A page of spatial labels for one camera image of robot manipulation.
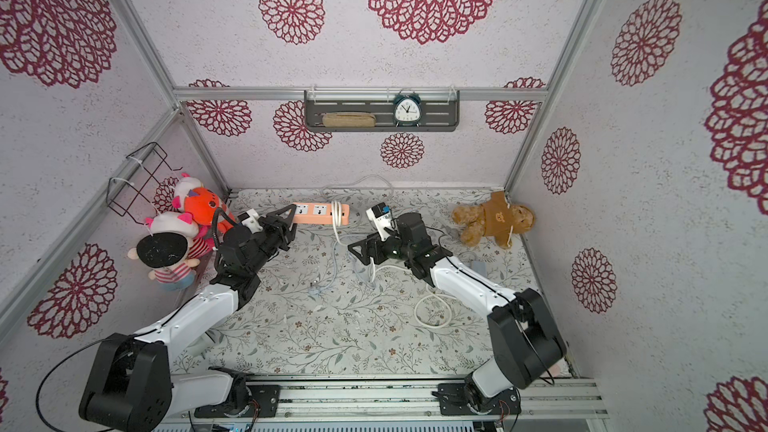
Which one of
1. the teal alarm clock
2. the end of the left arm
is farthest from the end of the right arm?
the teal alarm clock

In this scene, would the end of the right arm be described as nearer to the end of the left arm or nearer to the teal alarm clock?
the end of the left arm

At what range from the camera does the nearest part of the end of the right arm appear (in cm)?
64
